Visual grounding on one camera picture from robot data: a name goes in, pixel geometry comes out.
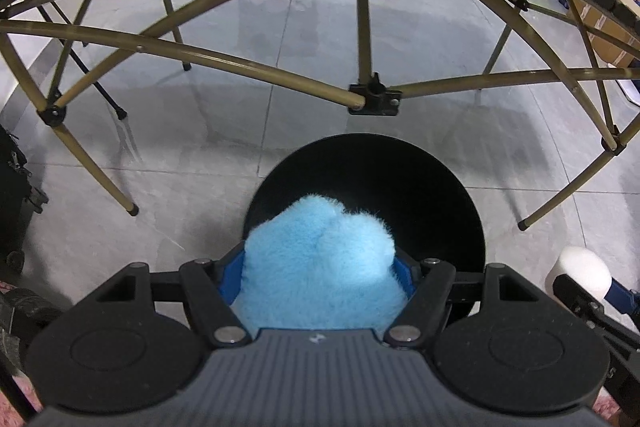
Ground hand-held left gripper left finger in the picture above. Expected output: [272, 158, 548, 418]
[75, 243, 252, 349]

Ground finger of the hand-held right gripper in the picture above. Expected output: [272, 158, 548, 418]
[551, 273, 640, 358]
[607, 279, 640, 315]

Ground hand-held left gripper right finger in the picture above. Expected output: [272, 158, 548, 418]
[384, 254, 561, 349]

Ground blue fluffy plush toy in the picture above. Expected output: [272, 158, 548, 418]
[234, 194, 408, 335]

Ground black round trash bin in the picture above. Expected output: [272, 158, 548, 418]
[241, 133, 487, 323]

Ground black tripod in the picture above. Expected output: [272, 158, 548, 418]
[0, 0, 128, 120]

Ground white flat board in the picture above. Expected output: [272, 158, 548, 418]
[620, 74, 640, 108]

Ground black bag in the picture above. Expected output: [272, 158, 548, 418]
[0, 124, 49, 270]

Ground brown cardboard box red tape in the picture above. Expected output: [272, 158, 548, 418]
[570, 0, 640, 68]

